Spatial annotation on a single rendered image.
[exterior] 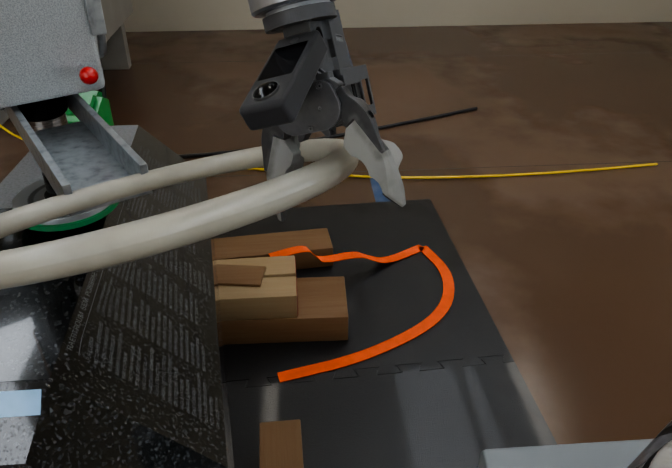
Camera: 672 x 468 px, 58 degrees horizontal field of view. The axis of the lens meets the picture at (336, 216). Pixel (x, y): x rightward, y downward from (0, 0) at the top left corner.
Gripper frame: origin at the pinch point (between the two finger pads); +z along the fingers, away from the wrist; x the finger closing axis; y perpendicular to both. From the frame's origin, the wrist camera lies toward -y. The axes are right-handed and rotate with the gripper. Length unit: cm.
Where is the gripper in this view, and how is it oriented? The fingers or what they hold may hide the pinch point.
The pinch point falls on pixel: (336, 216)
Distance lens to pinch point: 60.4
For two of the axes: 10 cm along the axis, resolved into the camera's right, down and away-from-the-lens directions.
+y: 4.4, -2.9, 8.5
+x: -8.7, 1.0, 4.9
